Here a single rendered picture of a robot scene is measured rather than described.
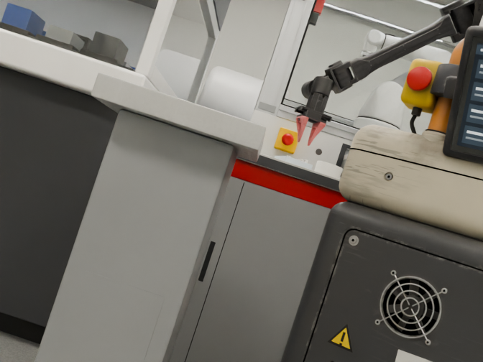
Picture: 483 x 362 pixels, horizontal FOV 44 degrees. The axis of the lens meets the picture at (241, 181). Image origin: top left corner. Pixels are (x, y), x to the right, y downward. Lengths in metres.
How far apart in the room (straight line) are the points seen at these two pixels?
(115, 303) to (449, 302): 0.51
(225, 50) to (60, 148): 3.58
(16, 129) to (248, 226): 0.89
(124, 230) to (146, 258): 0.06
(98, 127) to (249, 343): 0.85
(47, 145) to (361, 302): 1.33
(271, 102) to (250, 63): 3.30
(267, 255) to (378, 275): 0.63
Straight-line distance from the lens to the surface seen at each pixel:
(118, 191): 1.01
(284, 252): 1.48
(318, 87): 1.82
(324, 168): 1.59
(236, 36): 5.44
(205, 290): 1.49
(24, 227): 2.01
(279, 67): 2.11
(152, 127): 1.01
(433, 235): 0.87
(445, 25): 1.90
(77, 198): 1.96
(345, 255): 0.90
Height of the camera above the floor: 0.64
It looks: 2 degrees up
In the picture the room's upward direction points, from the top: 18 degrees clockwise
